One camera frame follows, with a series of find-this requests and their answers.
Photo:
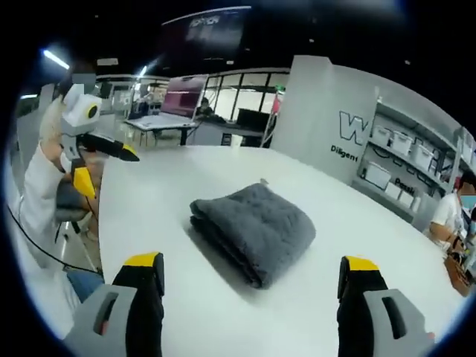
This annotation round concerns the person's blue jeans leg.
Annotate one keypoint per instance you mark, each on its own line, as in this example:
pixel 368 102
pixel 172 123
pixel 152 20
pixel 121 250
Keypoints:
pixel 85 282

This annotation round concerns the dark grey chair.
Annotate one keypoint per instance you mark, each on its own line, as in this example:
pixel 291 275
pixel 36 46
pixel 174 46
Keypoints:
pixel 70 204

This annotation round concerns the maroon display board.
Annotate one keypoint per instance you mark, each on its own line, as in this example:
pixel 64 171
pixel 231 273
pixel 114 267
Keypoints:
pixel 184 94

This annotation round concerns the grey towel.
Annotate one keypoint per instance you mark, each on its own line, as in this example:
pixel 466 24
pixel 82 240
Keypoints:
pixel 256 232

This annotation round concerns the white lettered partition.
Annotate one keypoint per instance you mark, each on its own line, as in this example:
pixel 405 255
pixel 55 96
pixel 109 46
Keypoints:
pixel 320 115

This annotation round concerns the ceiling light strip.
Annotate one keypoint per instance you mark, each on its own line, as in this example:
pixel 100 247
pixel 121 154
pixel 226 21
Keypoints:
pixel 56 58

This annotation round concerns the black monitor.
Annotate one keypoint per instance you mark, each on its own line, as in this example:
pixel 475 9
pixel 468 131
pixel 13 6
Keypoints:
pixel 253 117

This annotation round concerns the white background table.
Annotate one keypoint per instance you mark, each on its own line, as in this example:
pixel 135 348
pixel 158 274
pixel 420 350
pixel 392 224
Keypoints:
pixel 160 124

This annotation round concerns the dark overhead sign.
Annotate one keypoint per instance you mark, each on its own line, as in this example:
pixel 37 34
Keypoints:
pixel 204 31

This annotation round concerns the row of white storage boxes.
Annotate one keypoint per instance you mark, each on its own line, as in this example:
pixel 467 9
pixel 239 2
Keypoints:
pixel 405 147

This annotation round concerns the grey storage shelf unit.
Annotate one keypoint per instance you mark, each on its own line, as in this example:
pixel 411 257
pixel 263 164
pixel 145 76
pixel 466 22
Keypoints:
pixel 409 175

